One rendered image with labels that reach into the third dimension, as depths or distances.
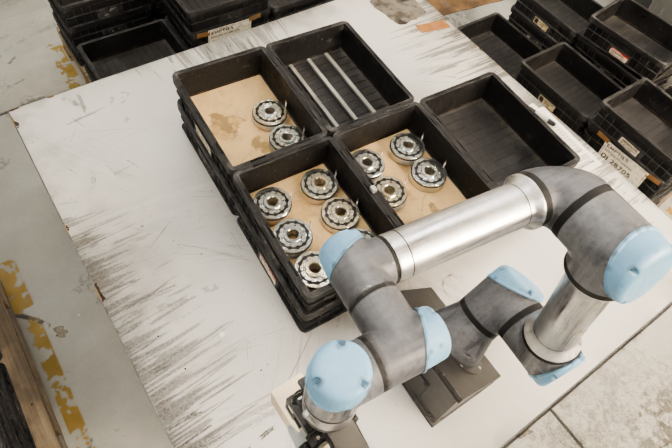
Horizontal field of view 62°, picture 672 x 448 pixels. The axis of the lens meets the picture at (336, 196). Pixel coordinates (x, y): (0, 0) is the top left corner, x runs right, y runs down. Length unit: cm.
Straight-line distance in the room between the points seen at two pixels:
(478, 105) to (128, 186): 112
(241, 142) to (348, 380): 108
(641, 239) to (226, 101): 123
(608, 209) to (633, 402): 170
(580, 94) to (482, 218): 202
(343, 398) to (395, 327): 12
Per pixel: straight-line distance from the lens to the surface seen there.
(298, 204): 151
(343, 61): 191
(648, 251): 91
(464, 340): 133
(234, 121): 169
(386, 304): 74
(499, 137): 182
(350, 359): 68
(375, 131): 164
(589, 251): 92
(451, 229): 83
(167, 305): 153
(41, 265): 251
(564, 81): 286
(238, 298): 152
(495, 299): 130
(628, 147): 252
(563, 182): 94
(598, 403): 249
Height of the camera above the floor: 208
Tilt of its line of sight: 55 degrees down
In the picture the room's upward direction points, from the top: 11 degrees clockwise
